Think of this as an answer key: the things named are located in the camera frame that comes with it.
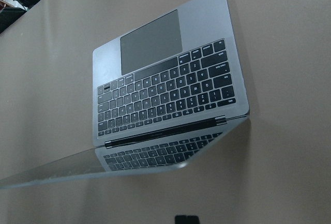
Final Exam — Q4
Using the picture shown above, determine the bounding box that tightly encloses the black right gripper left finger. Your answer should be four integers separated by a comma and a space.
175, 215, 187, 224

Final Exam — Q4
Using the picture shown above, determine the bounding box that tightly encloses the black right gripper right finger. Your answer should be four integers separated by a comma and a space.
187, 215, 200, 224

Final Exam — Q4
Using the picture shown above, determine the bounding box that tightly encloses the grey laptop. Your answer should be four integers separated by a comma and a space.
1, 0, 249, 188

